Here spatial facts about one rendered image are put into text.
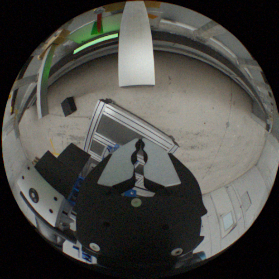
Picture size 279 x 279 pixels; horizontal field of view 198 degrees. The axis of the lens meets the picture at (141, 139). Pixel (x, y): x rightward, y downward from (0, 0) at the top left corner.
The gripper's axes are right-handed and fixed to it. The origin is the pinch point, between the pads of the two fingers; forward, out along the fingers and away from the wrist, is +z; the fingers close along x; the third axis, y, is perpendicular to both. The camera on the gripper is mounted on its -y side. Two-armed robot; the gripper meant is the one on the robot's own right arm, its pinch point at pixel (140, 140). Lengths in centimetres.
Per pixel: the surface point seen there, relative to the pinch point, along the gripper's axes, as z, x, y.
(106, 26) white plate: 8.3, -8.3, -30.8
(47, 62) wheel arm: 1.4, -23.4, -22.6
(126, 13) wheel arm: -3.4, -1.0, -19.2
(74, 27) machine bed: 12, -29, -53
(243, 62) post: 6, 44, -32
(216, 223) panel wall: -42, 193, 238
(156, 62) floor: 83, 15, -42
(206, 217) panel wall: 0, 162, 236
